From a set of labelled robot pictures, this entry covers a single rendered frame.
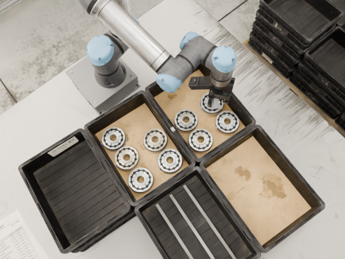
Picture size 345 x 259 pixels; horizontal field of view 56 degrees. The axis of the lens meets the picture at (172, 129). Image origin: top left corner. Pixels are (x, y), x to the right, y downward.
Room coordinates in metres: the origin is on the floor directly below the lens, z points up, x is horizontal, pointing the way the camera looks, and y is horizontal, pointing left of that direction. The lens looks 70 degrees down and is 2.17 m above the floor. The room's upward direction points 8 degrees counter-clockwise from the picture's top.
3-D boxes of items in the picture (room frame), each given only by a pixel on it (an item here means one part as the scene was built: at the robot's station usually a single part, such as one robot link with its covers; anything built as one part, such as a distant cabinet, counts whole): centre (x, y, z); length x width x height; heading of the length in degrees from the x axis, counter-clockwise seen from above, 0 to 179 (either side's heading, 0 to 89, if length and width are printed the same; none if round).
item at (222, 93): (0.53, -0.20, 1.08); 0.09 x 0.08 x 0.12; 66
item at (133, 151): (0.37, 0.21, 0.86); 0.10 x 0.10 x 0.01
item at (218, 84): (0.54, -0.19, 1.16); 0.08 x 0.08 x 0.05
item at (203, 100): (0.57, -0.19, 0.86); 0.10 x 0.10 x 0.01
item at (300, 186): (0.18, -0.30, 0.87); 0.40 x 0.30 x 0.11; 27
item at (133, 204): (0.40, 0.15, 0.92); 0.40 x 0.30 x 0.02; 27
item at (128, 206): (0.26, 0.41, 0.92); 0.40 x 0.30 x 0.02; 27
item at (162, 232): (0.04, -0.04, 0.87); 0.40 x 0.30 x 0.11; 27
